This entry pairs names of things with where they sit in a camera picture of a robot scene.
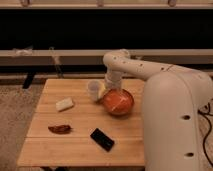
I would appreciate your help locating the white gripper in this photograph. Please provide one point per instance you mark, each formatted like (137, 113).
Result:
(113, 79)

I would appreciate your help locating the dried red pepper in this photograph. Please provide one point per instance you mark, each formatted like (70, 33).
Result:
(60, 129)

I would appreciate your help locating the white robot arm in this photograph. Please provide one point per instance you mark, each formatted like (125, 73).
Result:
(171, 98)

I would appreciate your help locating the white plastic cup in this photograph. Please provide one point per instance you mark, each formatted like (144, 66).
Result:
(95, 90)

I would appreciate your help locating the orange bowl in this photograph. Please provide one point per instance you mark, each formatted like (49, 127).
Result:
(118, 102)

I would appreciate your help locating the white sponge block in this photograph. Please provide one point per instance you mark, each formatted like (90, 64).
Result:
(64, 104)

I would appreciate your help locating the black rectangular device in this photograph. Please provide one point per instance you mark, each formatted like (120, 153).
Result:
(102, 139)

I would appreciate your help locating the wooden table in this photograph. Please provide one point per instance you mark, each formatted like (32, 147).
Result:
(78, 149)

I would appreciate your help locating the black table leg bracket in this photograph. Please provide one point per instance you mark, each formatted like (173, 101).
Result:
(28, 80)

